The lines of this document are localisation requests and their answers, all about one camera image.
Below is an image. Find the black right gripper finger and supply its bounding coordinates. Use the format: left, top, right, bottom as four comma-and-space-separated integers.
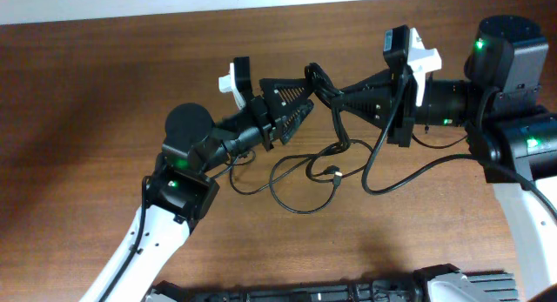
341, 70, 392, 96
332, 87, 393, 128

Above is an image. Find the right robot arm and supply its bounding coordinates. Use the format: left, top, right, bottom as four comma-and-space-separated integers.
332, 15, 556, 301

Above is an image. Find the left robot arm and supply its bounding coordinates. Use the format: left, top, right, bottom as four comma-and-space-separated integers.
82, 74, 313, 301

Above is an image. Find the thin black USB cable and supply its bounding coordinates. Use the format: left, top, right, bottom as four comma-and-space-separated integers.
228, 105, 375, 215

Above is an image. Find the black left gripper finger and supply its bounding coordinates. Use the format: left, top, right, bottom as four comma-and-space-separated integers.
259, 78, 313, 119
279, 100, 314, 145

